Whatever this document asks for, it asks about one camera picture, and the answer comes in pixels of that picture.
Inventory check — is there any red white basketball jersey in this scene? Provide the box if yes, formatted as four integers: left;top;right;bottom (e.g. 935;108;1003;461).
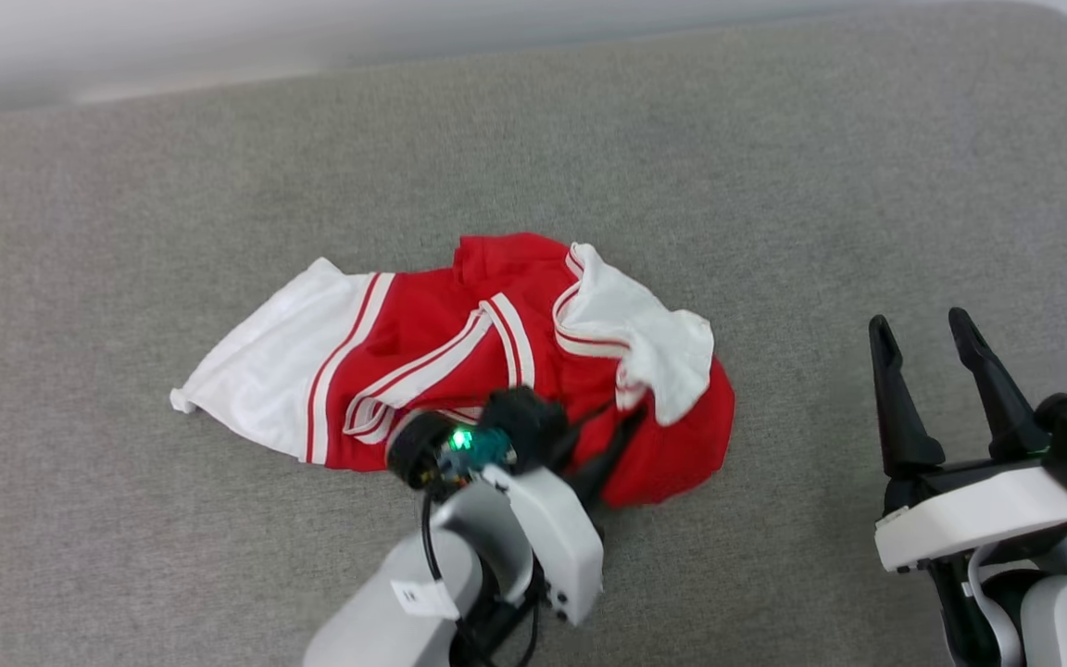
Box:
169;233;736;509

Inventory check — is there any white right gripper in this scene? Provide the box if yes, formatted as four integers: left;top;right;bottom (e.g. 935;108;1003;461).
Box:
869;307;1067;573

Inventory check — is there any grey fabric sofa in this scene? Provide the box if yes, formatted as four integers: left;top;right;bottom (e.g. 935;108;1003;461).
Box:
0;0;1067;667

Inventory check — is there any white label tag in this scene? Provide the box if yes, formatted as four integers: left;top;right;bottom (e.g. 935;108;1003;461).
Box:
391;578;461;621

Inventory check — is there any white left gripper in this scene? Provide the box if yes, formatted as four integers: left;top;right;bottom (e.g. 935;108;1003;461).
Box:
482;401;651;627

